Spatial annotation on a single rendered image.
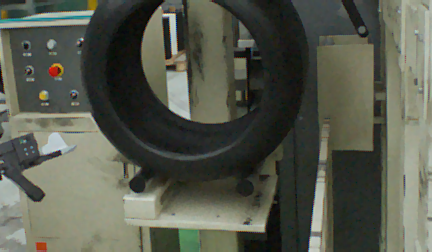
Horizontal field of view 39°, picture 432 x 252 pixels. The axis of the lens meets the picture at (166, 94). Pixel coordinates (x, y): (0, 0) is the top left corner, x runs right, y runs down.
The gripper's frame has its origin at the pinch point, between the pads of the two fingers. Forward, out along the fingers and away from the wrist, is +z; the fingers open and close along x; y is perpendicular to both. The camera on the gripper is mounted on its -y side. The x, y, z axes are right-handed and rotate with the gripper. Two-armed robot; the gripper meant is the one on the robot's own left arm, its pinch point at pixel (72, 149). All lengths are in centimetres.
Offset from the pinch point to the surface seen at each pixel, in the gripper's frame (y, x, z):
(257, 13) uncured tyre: 15, -35, 43
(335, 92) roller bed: -9, -14, 71
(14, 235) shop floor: -33, 209, -4
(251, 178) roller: -21.6, -17.5, 36.0
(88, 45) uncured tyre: 23.2, -7.5, 10.7
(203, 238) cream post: -41, 32, 37
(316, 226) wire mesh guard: -27, -62, 22
